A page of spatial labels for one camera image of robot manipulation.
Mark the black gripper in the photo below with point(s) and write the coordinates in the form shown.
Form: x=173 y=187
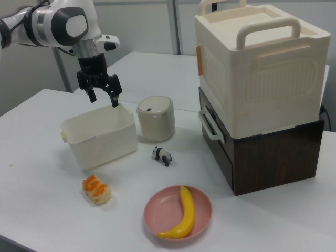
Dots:
x=92 y=68

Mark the cream plastic box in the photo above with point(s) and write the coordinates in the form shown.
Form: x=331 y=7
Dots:
x=105 y=139

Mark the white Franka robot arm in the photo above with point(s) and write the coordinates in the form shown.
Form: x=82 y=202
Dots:
x=47 y=23

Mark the large cream storage box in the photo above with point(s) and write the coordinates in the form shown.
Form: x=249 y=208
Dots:
x=262 y=78

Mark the small cream trash can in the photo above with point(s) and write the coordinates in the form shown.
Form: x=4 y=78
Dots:
x=155 y=119

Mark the toy panda figure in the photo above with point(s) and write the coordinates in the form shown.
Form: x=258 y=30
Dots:
x=162 y=155

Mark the toy bread with orange glaze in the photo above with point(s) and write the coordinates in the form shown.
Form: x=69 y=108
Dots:
x=97 y=191

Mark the pink plate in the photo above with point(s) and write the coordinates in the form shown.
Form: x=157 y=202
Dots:
x=164 y=210

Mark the yellow toy banana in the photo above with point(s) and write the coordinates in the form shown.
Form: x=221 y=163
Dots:
x=187 y=210

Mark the dark wooden drawer cabinet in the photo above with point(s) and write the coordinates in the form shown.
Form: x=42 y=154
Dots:
x=273 y=162

